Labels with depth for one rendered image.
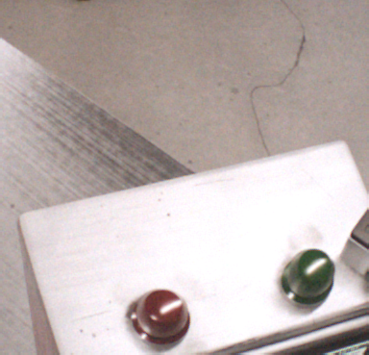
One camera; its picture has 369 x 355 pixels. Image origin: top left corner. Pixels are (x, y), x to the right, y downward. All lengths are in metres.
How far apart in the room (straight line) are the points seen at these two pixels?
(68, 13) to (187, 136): 0.44
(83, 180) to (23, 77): 0.17
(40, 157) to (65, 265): 0.79
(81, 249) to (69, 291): 0.02
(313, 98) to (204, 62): 0.26
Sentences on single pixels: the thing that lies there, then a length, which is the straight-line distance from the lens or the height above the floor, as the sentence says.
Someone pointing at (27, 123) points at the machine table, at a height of 0.83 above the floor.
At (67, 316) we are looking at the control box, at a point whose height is 1.47.
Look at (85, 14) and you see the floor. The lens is 2.48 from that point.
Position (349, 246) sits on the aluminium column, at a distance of 0.49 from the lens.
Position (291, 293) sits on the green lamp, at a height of 1.48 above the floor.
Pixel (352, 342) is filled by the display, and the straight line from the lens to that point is 0.50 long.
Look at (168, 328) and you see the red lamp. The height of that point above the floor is 1.49.
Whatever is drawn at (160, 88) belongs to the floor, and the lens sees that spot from 2.35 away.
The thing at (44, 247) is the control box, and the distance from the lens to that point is 0.49.
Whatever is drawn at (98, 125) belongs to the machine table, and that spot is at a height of 0.83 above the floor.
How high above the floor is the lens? 1.91
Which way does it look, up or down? 58 degrees down
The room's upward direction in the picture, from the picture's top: 9 degrees clockwise
